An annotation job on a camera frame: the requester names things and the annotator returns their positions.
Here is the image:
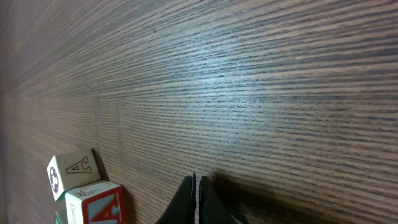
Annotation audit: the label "soccer ball wooden block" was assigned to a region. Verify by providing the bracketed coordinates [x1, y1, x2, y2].
[47, 149, 101, 202]

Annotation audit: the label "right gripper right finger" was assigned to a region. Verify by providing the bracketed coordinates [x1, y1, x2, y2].
[199, 176, 246, 224]

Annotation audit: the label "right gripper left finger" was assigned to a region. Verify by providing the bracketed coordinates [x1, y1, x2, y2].
[156, 173, 197, 224]

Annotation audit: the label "wooden block red sides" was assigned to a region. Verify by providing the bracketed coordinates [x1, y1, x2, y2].
[65, 180, 126, 224]

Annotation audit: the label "green letter A block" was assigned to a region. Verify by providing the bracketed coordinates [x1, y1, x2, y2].
[54, 208, 68, 224]

